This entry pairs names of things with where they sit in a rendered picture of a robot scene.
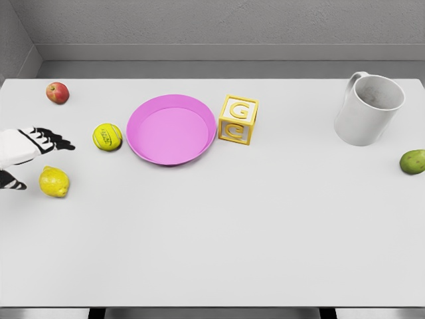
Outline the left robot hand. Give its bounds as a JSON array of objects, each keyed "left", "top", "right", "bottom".
[{"left": 0, "top": 126, "right": 76, "bottom": 191}]

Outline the pink plate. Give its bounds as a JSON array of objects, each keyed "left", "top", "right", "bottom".
[{"left": 126, "top": 94, "right": 218, "bottom": 167}]

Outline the yellow lemon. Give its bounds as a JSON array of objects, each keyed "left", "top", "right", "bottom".
[{"left": 39, "top": 165, "right": 71, "bottom": 199}]

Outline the red apple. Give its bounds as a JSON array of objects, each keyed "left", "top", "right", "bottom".
[{"left": 45, "top": 82, "right": 70, "bottom": 106}]

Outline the yellow tennis ball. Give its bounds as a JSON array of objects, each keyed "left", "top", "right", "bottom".
[{"left": 92, "top": 122, "right": 123, "bottom": 152}]

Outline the green pear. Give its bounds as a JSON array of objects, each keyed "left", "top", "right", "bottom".
[{"left": 398, "top": 149, "right": 425, "bottom": 175}]

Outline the yellow letter block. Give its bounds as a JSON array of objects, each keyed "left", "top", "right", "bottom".
[{"left": 217, "top": 94, "right": 260, "bottom": 146}]

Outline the white mug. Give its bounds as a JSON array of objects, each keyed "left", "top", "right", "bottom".
[{"left": 333, "top": 71, "right": 406, "bottom": 147}]

